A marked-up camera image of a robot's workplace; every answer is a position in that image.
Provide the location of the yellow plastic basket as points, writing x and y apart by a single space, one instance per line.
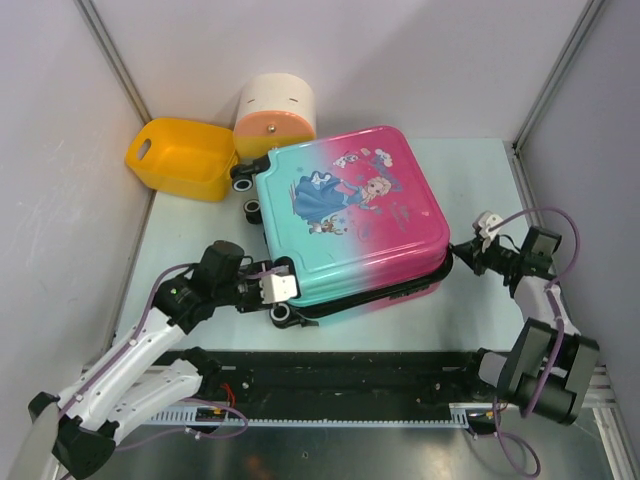
184 158

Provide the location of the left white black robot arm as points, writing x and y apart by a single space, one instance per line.
97 412

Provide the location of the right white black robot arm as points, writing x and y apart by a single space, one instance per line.
549 368

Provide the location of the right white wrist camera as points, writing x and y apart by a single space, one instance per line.
487 226

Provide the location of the grey slotted cable duct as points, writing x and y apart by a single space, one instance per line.
198 415

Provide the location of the pink and teal children's suitcase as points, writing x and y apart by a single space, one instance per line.
352 217

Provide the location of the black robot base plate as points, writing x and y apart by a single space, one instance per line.
299 382

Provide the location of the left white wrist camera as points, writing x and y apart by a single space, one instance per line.
276 288

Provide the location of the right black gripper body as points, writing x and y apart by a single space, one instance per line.
497 257

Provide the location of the round pastel drawer cabinet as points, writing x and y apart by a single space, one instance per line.
274 110

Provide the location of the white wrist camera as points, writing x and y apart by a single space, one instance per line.
487 226
276 288

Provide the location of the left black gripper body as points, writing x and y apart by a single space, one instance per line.
247 294

